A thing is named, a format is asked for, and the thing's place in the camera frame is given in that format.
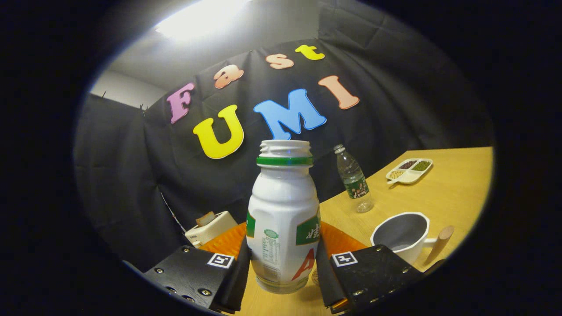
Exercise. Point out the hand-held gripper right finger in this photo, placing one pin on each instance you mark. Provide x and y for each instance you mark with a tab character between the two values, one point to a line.
327	281

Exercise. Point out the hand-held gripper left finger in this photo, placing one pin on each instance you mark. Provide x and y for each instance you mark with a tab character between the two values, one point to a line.
232	281

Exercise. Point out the white juice bottle green label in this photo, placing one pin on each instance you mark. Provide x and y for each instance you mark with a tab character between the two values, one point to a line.
281	210

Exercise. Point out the clear plastic water bottle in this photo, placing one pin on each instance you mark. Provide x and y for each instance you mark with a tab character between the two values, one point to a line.
355	184

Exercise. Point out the cream toaster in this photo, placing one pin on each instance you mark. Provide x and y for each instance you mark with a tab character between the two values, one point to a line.
215	231

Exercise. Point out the toast slice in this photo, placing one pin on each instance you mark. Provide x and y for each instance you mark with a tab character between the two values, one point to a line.
205	218

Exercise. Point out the white divided tray with beans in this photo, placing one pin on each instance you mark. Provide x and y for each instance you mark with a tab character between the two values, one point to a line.
410	171

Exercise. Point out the wooden table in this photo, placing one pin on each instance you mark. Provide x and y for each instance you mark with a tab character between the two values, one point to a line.
439	193

